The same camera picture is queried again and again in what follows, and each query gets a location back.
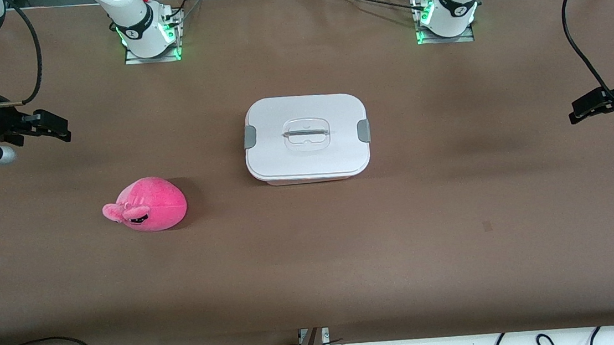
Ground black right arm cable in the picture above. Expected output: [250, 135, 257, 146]
[0, 0, 47, 108]

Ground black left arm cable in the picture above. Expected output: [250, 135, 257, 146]
[560, 0, 614, 114]

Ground translucent pink plastic box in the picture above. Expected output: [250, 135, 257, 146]
[264, 172, 357, 188]

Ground brown table mat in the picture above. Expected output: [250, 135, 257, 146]
[0, 0, 614, 345]

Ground white box lid grey clips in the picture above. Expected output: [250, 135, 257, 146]
[240, 90, 375, 188]

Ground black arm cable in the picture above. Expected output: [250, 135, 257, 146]
[560, 0, 614, 114]
[0, 0, 47, 108]

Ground pink plush toy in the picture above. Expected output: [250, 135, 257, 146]
[100, 174, 190, 236]

